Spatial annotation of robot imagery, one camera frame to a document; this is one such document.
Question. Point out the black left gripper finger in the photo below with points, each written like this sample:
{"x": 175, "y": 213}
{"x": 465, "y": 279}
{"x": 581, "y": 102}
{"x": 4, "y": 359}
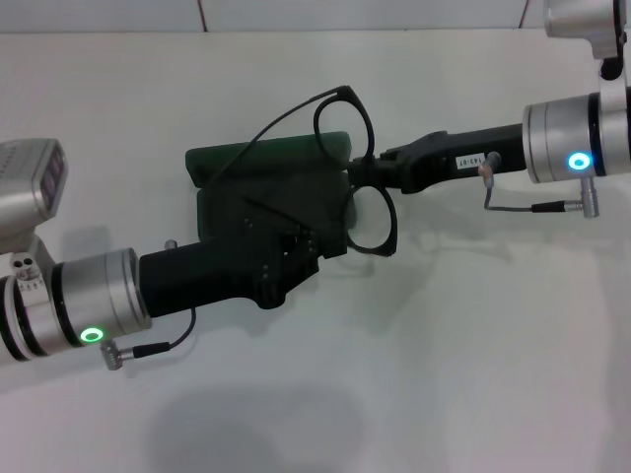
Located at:
{"x": 332, "y": 248}
{"x": 296, "y": 268}

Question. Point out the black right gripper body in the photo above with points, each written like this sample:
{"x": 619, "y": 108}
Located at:
{"x": 443, "y": 157}

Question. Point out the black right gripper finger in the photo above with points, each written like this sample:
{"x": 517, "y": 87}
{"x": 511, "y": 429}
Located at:
{"x": 379, "y": 163}
{"x": 379, "y": 177}

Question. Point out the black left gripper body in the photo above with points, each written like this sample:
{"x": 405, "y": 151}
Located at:
{"x": 197, "y": 281}

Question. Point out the black glasses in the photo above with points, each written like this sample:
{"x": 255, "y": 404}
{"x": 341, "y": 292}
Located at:
{"x": 345, "y": 90}

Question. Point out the green glasses case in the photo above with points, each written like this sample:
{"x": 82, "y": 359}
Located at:
{"x": 276, "y": 157}

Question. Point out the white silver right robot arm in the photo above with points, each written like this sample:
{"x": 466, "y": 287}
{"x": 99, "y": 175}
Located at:
{"x": 552, "y": 138}

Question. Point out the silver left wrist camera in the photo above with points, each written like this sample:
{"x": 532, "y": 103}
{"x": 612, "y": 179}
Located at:
{"x": 29, "y": 187}

